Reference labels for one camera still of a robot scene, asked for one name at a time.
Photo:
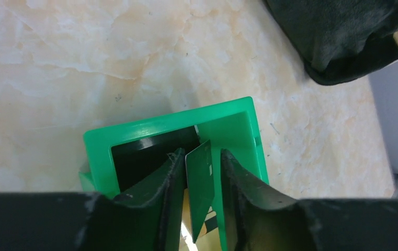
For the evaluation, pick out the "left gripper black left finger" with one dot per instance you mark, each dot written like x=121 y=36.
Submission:
x=146 y=216

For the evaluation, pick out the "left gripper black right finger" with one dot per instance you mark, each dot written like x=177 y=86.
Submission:
x=259 y=217

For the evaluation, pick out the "dark grey credit card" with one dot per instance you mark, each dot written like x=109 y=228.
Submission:
x=135 y=160

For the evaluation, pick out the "green plastic bin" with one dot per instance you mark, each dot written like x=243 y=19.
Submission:
x=230 y=125

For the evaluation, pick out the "black floral pillow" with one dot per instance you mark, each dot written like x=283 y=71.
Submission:
x=340 y=41

